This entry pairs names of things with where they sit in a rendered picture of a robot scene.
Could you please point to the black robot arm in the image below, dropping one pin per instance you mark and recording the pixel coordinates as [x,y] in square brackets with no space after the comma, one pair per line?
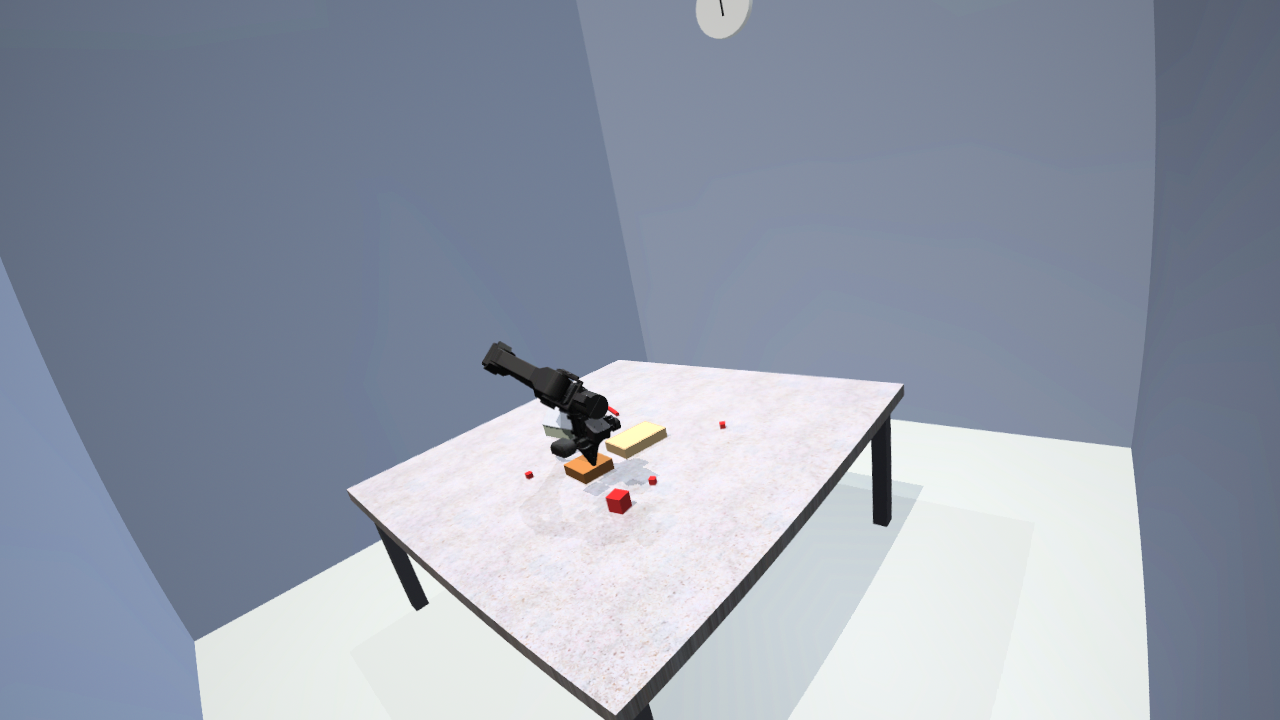
[554,389]

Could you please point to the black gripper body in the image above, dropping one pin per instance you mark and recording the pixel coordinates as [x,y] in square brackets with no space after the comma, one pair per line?
[564,447]

